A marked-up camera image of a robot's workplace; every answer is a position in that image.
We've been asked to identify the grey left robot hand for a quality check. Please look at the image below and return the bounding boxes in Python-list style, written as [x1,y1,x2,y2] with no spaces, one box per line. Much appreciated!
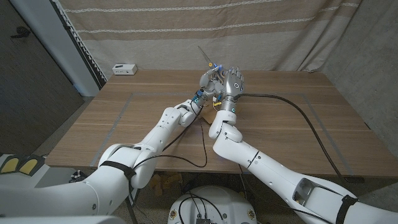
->
[198,64,225,101]

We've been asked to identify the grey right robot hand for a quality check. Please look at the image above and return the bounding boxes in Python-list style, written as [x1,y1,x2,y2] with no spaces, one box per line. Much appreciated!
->
[218,65,245,114]

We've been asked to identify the grey scissors with tan handles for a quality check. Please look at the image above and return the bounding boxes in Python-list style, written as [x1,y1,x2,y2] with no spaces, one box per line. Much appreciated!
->
[198,45,227,85]

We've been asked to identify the beige striped curtain backdrop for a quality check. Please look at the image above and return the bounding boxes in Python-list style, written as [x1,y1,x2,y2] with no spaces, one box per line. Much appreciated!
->
[57,0,363,80]

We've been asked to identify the white power strip box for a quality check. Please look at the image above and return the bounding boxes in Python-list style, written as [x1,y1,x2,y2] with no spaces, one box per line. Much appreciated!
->
[112,63,139,76]

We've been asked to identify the grey tape outline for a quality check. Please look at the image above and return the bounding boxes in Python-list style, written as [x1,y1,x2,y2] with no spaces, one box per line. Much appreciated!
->
[90,91,355,177]

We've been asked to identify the brown cardboard scraps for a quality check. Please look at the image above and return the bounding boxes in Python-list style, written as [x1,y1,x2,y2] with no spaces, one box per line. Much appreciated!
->
[151,172,184,197]

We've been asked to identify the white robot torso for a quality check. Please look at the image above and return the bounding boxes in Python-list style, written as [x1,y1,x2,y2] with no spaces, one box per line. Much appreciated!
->
[167,185,258,224]

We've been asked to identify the black triangle-patterned trim strip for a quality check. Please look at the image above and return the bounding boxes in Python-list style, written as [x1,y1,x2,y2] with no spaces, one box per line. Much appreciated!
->
[51,0,108,90]

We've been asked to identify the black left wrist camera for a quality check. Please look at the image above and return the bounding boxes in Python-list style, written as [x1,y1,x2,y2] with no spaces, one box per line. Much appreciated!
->
[192,89,205,103]

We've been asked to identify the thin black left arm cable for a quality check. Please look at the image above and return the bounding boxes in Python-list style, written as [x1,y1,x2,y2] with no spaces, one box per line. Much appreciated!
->
[129,119,208,170]

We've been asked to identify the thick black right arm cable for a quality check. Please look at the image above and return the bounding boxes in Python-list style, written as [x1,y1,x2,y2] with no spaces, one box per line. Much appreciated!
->
[238,92,365,184]

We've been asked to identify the dark door handle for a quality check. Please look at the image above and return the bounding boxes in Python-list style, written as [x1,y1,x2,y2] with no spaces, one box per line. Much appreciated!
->
[11,26,32,40]

